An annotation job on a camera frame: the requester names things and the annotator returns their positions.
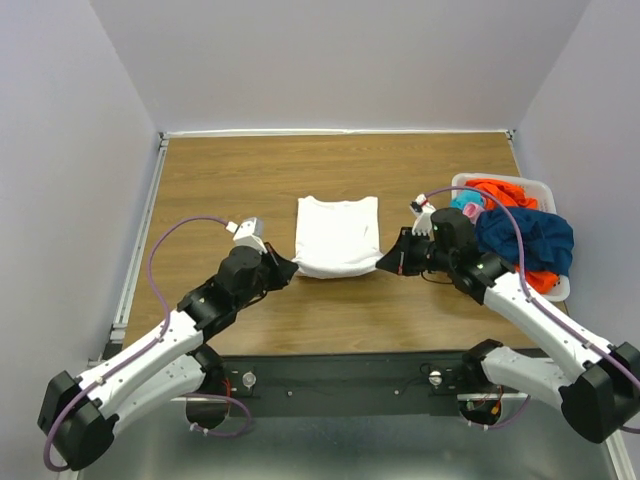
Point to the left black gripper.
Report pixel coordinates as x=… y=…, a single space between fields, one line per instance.
x=282 y=269

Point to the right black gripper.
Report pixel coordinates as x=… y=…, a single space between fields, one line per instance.
x=398 y=258

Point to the white t shirt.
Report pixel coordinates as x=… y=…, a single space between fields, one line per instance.
x=337 y=239

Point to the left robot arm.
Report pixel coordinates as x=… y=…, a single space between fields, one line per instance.
x=81 y=415

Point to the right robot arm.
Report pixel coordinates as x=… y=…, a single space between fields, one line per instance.
x=593 y=382

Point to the pink t shirt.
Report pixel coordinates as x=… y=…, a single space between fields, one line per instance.
x=472 y=211

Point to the teal t shirt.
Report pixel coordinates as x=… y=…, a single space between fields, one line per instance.
x=464 y=197

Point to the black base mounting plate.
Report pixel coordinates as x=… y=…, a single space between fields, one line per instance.
x=347 y=385

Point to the orange t shirt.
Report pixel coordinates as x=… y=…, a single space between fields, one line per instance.
x=513 y=191

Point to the navy blue t shirt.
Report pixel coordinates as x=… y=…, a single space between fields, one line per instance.
x=547 y=239

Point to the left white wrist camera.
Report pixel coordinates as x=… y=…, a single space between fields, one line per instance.
x=248 y=233

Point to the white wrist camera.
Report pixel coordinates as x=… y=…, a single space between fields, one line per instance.
x=422 y=209
x=248 y=233

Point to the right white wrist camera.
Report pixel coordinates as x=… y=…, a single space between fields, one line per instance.
x=422 y=209

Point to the aluminium table frame rail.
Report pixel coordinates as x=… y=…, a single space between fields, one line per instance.
x=100 y=231

